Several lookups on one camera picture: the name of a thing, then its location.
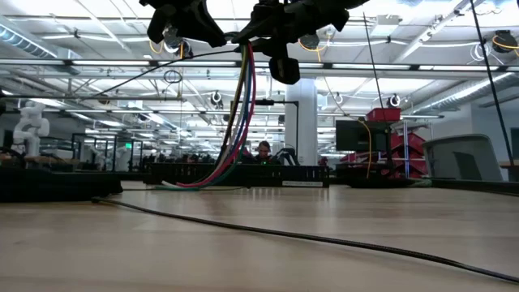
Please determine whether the black station frame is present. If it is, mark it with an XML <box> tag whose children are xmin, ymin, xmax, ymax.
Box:
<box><xmin>229</xmin><ymin>100</ymin><xmax>300</xmax><ymax>165</ymax></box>

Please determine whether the black slotted cable duct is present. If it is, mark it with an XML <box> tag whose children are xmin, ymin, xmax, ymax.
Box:
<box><xmin>141</xmin><ymin>161</ymin><xmax>330</xmax><ymax>189</ymax></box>

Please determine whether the overhead light bar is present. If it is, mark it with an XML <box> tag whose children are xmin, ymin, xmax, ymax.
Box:
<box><xmin>0</xmin><ymin>58</ymin><xmax>519</xmax><ymax>71</ymax></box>

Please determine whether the red bin rack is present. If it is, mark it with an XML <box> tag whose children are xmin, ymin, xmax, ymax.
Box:
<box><xmin>388</xmin><ymin>131</ymin><xmax>427</xmax><ymax>179</ymax></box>

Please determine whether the silver spiral ceiling duct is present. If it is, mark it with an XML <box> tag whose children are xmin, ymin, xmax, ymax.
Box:
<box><xmin>413</xmin><ymin>72</ymin><xmax>519</xmax><ymax>117</ymax></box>

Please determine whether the black hanging wire loop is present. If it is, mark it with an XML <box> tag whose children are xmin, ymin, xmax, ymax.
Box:
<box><xmin>163</xmin><ymin>69</ymin><xmax>183</xmax><ymax>85</ymax></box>

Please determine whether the black hanging cable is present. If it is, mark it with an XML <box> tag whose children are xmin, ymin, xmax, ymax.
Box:
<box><xmin>362</xmin><ymin>11</ymin><xmax>386</xmax><ymax>122</ymax></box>
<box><xmin>469</xmin><ymin>0</ymin><xmax>516</xmax><ymax>168</ymax></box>

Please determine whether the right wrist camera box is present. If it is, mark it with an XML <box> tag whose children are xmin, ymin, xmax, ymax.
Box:
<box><xmin>268</xmin><ymin>55</ymin><xmax>302</xmax><ymax>86</ymax></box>

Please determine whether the bundle of coloured cables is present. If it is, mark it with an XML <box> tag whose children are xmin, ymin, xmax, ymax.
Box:
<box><xmin>176</xmin><ymin>42</ymin><xmax>257</xmax><ymax>188</ymax></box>

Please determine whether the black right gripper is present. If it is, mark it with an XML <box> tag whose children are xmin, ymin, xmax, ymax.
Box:
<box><xmin>231</xmin><ymin>0</ymin><xmax>358</xmax><ymax>58</ymax></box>

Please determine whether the yellow hanging cable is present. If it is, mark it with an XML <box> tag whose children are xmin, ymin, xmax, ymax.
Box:
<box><xmin>356</xmin><ymin>119</ymin><xmax>374</xmax><ymax>179</ymax></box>

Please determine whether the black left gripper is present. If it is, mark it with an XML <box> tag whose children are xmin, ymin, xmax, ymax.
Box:
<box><xmin>139</xmin><ymin>0</ymin><xmax>228</xmax><ymax>48</ymax></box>

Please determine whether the white building column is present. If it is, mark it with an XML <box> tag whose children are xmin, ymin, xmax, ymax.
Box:
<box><xmin>285</xmin><ymin>76</ymin><xmax>319</xmax><ymax>167</ymax></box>

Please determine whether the red plastic bin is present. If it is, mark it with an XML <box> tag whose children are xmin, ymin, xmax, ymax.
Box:
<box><xmin>366</xmin><ymin>107</ymin><xmax>402</xmax><ymax>123</ymax></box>

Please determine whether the person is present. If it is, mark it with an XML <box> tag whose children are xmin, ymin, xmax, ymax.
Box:
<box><xmin>242</xmin><ymin>140</ymin><xmax>281</xmax><ymax>165</ymax></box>

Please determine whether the black monitor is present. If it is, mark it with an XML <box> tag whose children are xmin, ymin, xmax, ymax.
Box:
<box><xmin>335</xmin><ymin>120</ymin><xmax>388</xmax><ymax>153</ymax></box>

